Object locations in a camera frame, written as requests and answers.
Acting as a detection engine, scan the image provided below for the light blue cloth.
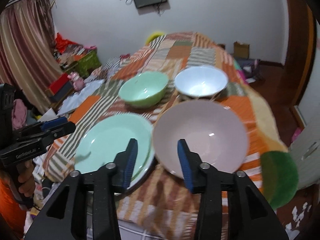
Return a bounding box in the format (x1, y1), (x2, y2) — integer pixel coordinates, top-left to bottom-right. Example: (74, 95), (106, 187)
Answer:
(58, 78), (106, 115)

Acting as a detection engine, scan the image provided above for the orange cloth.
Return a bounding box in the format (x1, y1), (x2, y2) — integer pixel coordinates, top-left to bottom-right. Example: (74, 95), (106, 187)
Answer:
(0, 174), (27, 234)

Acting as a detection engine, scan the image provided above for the wooden door frame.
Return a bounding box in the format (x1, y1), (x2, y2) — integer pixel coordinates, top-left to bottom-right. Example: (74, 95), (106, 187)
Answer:
(282, 0), (318, 132)

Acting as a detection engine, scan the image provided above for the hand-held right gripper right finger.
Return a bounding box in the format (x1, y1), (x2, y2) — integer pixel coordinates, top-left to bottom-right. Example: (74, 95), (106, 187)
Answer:
(177, 139), (290, 240)

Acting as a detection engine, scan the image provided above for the striped patchwork blanket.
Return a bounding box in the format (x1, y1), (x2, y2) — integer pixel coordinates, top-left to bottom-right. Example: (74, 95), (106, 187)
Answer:
(42, 31), (299, 236)

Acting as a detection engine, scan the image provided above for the pink bowl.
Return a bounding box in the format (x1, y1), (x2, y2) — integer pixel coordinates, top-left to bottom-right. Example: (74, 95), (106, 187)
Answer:
(152, 100), (249, 181)

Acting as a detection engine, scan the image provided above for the green storage box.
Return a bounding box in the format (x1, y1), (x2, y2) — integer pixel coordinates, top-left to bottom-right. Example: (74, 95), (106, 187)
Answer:
(72, 50), (102, 78)

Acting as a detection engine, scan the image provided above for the yellow foam tube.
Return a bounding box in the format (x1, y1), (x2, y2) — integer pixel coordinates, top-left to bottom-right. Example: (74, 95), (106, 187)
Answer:
(146, 31), (167, 44)

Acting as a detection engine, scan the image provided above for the green bowl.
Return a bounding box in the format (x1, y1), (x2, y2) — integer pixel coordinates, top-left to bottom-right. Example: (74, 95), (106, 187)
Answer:
(118, 71), (169, 108)

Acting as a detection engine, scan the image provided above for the grey bag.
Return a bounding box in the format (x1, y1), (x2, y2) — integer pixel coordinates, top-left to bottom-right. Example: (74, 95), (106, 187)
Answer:
(233, 57), (262, 81)

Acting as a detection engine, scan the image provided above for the pink garment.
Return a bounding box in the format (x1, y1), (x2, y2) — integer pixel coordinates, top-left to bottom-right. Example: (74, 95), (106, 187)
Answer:
(12, 98), (28, 131)

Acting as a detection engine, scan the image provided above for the pink plush rabbit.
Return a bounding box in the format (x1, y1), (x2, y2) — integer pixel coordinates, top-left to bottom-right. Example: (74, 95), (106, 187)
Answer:
(68, 71), (85, 91)

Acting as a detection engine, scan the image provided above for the white bowl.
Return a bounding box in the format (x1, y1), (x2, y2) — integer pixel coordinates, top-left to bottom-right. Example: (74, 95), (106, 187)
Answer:
(174, 66), (229, 100)

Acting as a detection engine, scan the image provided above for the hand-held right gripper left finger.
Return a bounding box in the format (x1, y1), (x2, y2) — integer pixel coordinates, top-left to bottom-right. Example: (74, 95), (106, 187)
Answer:
(24, 138), (139, 240)

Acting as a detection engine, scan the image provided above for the white door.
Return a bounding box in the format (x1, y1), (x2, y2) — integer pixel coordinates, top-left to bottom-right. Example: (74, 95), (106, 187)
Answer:
(289, 17), (320, 191)

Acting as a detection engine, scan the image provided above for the checkered cloth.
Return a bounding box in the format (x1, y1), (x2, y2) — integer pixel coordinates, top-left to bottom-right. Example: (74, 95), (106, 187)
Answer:
(104, 56), (123, 68)

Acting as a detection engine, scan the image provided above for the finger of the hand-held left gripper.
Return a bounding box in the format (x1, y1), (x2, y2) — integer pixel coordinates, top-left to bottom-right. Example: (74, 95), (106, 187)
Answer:
(13, 117), (68, 137)
(14, 122), (76, 147)

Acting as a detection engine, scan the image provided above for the person's left hand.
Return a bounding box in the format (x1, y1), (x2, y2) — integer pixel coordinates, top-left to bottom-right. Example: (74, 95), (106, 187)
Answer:
(17, 159), (36, 198)

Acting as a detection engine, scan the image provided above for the green plate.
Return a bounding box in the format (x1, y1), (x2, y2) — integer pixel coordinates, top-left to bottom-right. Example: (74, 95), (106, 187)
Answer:
(73, 113), (156, 190)

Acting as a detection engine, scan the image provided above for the striped brown curtain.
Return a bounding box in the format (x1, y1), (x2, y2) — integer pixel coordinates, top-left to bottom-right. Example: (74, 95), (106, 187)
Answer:
(0, 0), (63, 116)

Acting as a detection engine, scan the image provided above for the red box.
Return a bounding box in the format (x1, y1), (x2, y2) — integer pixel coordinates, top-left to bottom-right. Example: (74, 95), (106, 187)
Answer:
(46, 73), (73, 96)

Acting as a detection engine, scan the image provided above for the red plastic bag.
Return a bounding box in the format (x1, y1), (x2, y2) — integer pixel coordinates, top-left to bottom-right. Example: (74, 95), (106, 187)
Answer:
(54, 32), (76, 53)

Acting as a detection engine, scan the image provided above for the cardboard box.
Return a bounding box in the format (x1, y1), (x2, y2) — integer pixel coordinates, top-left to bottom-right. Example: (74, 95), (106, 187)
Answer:
(233, 41), (251, 59)

